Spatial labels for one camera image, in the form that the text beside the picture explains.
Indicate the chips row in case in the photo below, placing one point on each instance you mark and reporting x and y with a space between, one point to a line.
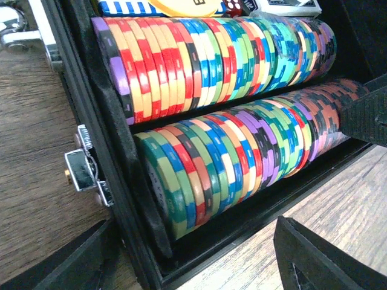
166 66
202 166

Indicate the black poker set case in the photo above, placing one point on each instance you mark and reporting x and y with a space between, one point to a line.
64 28

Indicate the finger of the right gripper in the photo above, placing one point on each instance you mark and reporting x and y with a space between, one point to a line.
365 118

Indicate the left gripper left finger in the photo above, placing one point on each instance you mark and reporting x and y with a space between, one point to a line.
87 262

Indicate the blue playing card deck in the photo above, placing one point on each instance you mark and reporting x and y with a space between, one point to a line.
285 8

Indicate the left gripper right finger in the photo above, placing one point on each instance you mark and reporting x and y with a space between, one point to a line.
307 261

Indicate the red dice in case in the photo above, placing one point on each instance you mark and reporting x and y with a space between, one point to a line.
233 8

